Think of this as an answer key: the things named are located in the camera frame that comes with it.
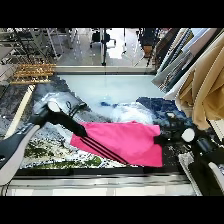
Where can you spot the pink shorts with black stripes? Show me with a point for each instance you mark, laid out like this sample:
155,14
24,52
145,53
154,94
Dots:
126,143

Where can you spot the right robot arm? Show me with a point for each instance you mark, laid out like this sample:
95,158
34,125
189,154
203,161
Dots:
206,173

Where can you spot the stack of brown clothes hangers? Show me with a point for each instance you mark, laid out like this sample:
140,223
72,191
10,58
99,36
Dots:
33,73

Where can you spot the silver frame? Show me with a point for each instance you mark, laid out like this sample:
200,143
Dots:
100,186

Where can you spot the cream garment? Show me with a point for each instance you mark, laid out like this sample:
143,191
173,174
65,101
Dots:
206,86

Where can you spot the grey garment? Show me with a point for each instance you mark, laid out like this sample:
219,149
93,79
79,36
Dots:
166,75

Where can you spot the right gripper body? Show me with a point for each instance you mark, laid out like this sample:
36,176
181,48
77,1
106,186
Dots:
162,138

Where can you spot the dark blue striped garment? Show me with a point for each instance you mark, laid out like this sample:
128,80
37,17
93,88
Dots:
178,46

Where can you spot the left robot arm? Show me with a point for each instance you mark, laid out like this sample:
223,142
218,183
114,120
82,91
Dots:
13,150

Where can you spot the beige collared garment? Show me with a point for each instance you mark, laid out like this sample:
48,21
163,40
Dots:
203,41

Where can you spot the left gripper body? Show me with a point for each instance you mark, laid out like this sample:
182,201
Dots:
78,128

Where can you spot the brown checked shirt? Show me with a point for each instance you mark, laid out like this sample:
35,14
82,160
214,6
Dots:
165,43

